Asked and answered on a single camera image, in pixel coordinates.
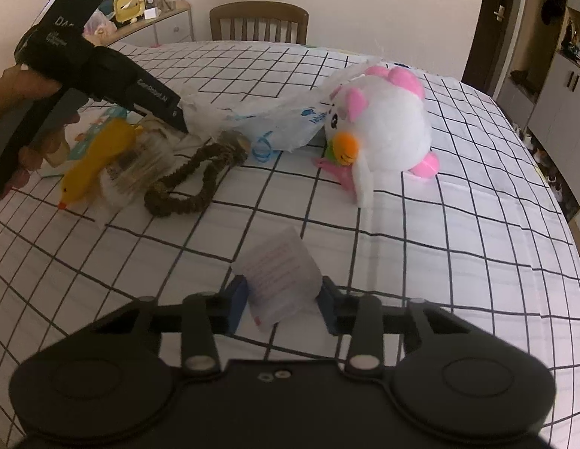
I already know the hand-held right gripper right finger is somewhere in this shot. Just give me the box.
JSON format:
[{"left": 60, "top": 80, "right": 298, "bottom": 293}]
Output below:
[{"left": 317, "top": 275, "right": 465, "bottom": 381}]

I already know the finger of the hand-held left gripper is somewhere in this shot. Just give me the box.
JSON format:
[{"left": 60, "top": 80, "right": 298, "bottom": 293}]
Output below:
[{"left": 142, "top": 95, "right": 191, "bottom": 135}]

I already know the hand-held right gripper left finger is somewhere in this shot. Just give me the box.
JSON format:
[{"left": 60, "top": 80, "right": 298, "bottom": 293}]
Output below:
[{"left": 91, "top": 275, "right": 249, "bottom": 381}]

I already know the white paper packet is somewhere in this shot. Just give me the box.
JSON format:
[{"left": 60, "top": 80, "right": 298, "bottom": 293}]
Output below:
[{"left": 230, "top": 226, "right": 322, "bottom": 333}]

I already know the bagged face mask blue print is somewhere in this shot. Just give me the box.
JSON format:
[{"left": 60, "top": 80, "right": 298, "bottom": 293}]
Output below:
[{"left": 180, "top": 54, "right": 384, "bottom": 162}]

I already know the white and pink plush toy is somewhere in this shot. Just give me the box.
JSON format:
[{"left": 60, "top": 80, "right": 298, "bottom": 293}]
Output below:
[{"left": 312, "top": 64, "right": 441, "bottom": 209}]

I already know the person's left hand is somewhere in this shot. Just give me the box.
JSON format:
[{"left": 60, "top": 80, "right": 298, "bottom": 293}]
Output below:
[{"left": 0, "top": 63, "right": 81, "bottom": 190}]

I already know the light blue printed packet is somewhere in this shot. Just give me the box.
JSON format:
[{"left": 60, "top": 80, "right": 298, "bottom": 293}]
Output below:
[{"left": 39, "top": 103, "right": 131, "bottom": 179}]

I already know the yellow tissue box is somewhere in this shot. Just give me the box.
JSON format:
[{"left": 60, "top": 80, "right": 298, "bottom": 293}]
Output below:
[{"left": 113, "top": 0, "right": 146, "bottom": 25}]

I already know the brown fuzzy headband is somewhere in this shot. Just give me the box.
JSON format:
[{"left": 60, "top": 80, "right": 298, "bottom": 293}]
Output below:
[{"left": 144, "top": 131, "right": 251, "bottom": 219}]

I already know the clear plastic package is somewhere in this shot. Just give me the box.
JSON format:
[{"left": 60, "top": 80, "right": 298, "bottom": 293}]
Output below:
[{"left": 89, "top": 119, "right": 190, "bottom": 231}]

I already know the yellow rubber duck toy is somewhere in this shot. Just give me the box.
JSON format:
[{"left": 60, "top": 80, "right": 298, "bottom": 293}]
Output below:
[{"left": 58, "top": 118, "right": 137, "bottom": 211}]

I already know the wooden dresser with grey drawers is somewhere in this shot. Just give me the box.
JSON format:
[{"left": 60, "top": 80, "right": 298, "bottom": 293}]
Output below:
[{"left": 84, "top": 0, "right": 195, "bottom": 50}]

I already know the white checked bed sheet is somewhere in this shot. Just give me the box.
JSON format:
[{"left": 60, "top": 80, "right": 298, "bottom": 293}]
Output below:
[{"left": 0, "top": 40, "right": 580, "bottom": 449}]

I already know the wooden chair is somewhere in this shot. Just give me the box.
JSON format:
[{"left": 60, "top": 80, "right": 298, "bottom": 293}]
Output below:
[{"left": 209, "top": 2, "right": 310, "bottom": 45}]

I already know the dark wooden door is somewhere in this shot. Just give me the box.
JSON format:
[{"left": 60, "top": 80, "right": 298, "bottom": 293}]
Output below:
[{"left": 461, "top": 0, "right": 530, "bottom": 100}]

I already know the grey cabinet with black handles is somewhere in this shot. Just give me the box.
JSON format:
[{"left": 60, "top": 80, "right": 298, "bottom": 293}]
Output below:
[{"left": 528, "top": 51, "right": 580, "bottom": 151}]

